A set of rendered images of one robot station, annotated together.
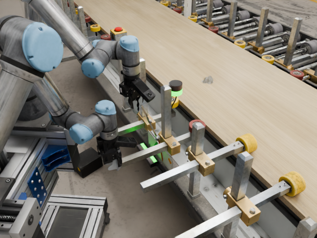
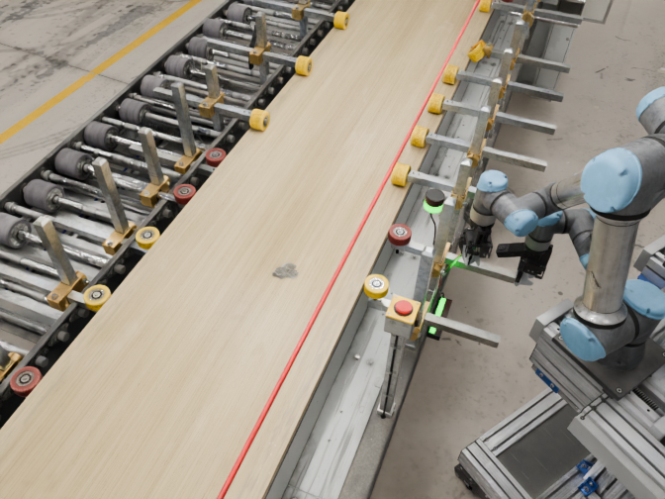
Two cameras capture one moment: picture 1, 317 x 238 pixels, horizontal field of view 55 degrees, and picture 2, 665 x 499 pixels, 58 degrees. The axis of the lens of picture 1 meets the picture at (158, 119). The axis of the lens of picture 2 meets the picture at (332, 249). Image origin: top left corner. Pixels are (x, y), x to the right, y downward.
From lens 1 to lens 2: 2.46 m
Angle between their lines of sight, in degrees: 85
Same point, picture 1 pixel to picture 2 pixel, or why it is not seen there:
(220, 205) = (421, 238)
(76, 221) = (522, 458)
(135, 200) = (397, 466)
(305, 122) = (305, 158)
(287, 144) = (358, 160)
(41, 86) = not seen: hidden behind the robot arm
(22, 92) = not seen: outside the picture
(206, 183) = (406, 260)
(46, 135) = not seen: hidden behind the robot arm
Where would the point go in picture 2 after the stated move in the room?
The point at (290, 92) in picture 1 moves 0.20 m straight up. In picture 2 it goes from (246, 183) to (241, 141)
